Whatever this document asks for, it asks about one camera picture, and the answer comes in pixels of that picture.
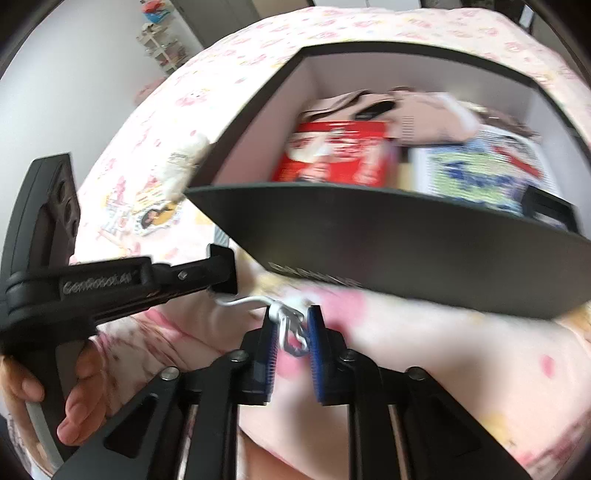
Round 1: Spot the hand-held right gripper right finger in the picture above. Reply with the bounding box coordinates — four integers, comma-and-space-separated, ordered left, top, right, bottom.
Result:
307, 305, 532, 480

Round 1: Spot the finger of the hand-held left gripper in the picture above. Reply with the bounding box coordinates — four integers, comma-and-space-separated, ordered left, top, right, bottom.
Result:
152, 244, 238, 302

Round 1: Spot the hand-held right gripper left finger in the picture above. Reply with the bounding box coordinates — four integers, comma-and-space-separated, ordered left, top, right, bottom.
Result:
53, 305, 280, 480

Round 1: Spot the silver metal clasp with cord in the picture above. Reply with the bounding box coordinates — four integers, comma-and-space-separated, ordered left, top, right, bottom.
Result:
215, 295, 308, 358

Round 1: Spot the white fluffy plush toy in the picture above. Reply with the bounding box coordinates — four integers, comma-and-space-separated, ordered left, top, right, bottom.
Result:
154, 131, 213, 197

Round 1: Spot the black cardboard box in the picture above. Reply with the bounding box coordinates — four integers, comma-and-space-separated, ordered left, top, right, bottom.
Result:
185, 41, 591, 324

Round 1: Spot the person's left hand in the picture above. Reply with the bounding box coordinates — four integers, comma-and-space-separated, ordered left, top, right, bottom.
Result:
0, 344, 125, 448

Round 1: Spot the red snack packet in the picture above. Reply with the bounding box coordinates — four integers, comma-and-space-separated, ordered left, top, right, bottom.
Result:
270, 121, 398, 188

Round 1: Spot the pink cartoon printed blanket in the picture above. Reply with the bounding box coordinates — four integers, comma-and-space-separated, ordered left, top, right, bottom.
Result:
28, 4, 591, 480

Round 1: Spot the white storage shelf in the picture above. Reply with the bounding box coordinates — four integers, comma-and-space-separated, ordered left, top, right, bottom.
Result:
136, 23, 190, 75

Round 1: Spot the white blue green packet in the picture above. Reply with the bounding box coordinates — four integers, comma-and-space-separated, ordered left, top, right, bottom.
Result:
409, 127, 546, 215

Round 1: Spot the pink fabric pouch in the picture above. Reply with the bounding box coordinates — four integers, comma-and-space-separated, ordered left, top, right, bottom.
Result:
300, 88, 481, 148

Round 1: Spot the colourful toy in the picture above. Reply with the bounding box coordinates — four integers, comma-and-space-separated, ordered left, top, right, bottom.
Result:
141, 0, 172, 24

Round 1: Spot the brown patterned packet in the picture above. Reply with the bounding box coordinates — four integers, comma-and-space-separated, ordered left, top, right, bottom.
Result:
462, 104, 541, 139

